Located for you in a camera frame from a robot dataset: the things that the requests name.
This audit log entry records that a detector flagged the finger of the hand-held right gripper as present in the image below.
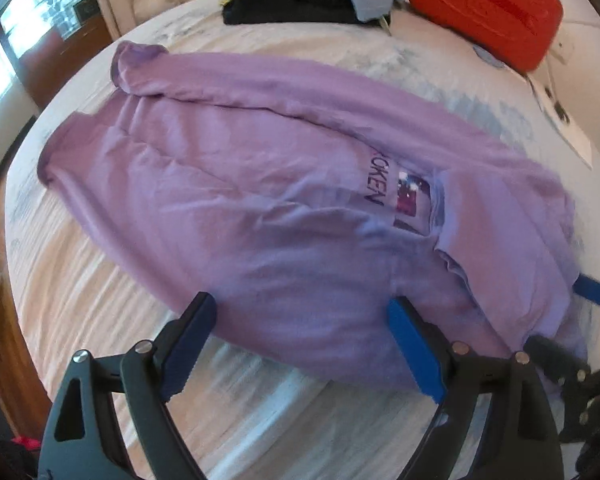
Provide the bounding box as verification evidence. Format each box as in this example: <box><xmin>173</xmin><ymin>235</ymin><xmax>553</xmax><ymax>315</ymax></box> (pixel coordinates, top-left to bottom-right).
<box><xmin>522</xmin><ymin>334</ymin><xmax>597</xmax><ymax>444</ymax></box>
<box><xmin>574</xmin><ymin>272</ymin><xmax>600</xmax><ymax>307</ymax></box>

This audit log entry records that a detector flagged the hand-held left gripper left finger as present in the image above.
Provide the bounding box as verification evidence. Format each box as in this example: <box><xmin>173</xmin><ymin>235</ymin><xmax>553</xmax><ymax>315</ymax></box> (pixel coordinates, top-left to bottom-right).
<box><xmin>37</xmin><ymin>291</ymin><xmax>217</xmax><ymax>480</ymax></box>

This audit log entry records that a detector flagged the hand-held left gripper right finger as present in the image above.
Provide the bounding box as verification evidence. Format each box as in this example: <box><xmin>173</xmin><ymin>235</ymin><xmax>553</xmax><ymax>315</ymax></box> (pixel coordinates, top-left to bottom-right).
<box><xmin>386</xmin><ymin>295</ymin><xmax>566</xmax><ymax>480</ymax></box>

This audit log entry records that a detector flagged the purple printed sweatshirt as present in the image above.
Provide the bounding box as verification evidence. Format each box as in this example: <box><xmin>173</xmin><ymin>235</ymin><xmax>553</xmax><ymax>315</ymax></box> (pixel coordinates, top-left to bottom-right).
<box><xmin>36</xmin><ymin>40</ymin><xmax>590</xmax><ymax>392</ymax></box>

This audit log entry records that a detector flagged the bed with white sheet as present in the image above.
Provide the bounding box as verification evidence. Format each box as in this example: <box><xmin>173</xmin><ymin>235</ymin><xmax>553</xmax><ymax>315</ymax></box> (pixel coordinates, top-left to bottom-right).
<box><xmin>2</xmin><ymin>0</ymin><xmax>597</xmax><ymax>480</ymax></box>

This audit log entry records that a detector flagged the white paper sheet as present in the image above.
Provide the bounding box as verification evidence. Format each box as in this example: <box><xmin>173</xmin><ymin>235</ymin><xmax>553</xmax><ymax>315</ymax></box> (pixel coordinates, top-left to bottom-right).
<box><xmin>526</xmin><ymin>72</ymin><xmax>594</xmax><ymax>171</ymax></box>

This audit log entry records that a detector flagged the wooden bedside furniture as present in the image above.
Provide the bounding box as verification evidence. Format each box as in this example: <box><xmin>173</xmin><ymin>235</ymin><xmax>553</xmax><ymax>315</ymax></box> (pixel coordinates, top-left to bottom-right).
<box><xmin>0</xmin><ymin>275</ymin><xmax>53</xmax><ymax>443</ymax></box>

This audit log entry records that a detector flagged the pink cloth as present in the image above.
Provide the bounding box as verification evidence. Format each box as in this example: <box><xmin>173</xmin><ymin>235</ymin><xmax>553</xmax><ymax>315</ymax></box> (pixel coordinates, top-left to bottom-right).
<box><xmin>11</xmin><ymin>434</ymin><xmax>42</xmax><ymax>453</ymax></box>

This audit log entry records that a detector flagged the orange zippered bag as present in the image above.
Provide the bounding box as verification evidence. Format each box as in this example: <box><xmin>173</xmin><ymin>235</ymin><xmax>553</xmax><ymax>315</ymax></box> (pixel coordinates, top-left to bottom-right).
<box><xmin>408</xmin><ymin>0</ymin><xmax>565</xmax><ymax>74</ymax></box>

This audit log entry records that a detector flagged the wooden cabinet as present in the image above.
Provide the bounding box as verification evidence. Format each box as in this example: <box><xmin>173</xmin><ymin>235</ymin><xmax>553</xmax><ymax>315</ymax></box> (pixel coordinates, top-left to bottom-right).
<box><xmin>24</xmin><ymin>9</ymin><xmax>115</xmax><ymax>111</ymax></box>

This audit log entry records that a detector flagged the window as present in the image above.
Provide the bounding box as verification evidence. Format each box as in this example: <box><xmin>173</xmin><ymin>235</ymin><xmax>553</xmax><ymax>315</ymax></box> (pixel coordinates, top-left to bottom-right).
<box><xmin>0</xmin><ymin>0</ymin><xmax>102</xmax><ymax>107</ymax></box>

